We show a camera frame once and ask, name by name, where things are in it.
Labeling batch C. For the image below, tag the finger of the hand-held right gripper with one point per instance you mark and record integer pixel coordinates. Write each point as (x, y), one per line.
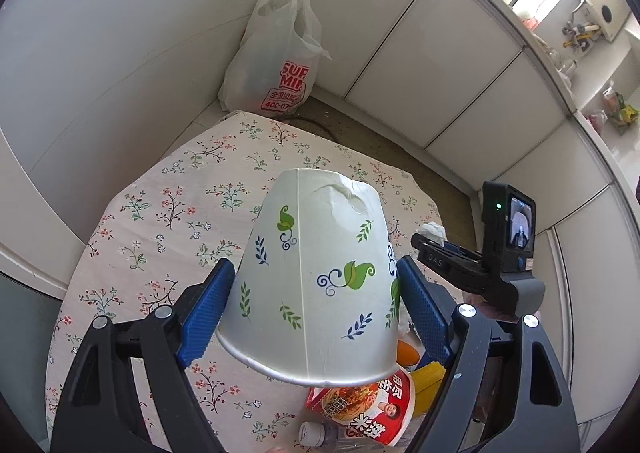
(440, 258)

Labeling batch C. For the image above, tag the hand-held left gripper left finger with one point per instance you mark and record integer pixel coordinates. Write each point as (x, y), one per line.
(207, 313)

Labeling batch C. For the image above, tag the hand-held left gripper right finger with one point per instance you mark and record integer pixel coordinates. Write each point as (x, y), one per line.
(425, 313)

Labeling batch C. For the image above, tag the white tissue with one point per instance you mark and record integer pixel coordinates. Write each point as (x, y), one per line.
(434, 232)

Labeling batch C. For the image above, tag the yellow food scrap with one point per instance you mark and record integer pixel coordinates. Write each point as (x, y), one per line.
(429, 383)

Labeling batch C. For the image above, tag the white leaf-print paper cup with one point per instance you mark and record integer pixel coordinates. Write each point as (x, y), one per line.
(310, 258)

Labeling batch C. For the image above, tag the clear plastic bottle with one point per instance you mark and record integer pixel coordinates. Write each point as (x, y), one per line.
(312, 434)

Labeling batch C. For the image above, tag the white kitchen cabinet with drawers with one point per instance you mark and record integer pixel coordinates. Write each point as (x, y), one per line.
(585, 253)

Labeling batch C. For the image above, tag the floral tablecloth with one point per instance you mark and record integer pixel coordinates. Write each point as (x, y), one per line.
(150, 233)

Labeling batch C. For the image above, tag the white countertop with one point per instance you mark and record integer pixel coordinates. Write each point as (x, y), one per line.
(625, 153)

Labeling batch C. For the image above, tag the colourful snack packets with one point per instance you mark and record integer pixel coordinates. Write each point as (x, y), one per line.
(620, 108)

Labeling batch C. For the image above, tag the glass jar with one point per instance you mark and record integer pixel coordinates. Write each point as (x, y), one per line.
(568, 67)

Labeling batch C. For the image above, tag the white window-side kitchen cabinet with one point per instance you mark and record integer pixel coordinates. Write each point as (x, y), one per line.
(440, 58)

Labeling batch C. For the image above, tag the metal faucet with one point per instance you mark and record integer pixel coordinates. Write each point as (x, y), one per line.
(580, 30)

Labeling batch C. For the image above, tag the white appliance with round hole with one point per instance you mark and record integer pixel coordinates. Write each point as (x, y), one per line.
(610, 13)

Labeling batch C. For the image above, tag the white plastic bag red print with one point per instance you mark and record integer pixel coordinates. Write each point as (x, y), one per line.
(280, 48)

